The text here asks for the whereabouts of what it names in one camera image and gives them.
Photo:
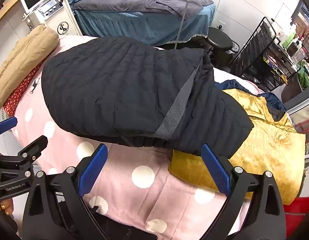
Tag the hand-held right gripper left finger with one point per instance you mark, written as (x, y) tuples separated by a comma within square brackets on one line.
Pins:
[(93, 171)]

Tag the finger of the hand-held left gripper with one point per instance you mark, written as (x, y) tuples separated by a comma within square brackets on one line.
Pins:
[(35, 146), (5, 126)]

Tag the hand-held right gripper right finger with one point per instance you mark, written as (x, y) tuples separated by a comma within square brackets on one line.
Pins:
[(217, 173)]

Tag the black quilted jacket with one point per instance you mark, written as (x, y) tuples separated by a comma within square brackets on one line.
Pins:
[(107, 85)]

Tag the person's left hand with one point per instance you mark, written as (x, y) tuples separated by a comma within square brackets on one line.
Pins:
[(4, 207)]

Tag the red floral cloth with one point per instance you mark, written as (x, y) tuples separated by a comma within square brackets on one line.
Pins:
[(19, 90)]

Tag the pink polka dot blanket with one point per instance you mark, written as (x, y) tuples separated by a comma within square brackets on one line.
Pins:
[(119, 205)]

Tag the shiny gold padded jacket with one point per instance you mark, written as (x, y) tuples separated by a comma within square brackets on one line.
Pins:
[(269, 142)]

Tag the beige pillow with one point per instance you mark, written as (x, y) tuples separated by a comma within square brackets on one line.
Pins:
[(22, 57)]

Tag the red container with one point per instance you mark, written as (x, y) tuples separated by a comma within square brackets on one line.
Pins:
[(294, 217)]

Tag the glass display cabinet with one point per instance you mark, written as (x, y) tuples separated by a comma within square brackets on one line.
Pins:
[(302, 112)]

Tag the white beauty machine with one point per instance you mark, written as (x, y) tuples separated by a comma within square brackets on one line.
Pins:
[(62, 17)]

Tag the black round stool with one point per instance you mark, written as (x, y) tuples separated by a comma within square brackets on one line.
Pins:
[(219, 38)]

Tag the massage bed with blue skirt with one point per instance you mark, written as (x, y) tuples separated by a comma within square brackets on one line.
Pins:
[(134, 26)]

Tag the shelf of assorted goods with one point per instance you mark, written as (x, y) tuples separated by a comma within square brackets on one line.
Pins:
[(304, 45)]

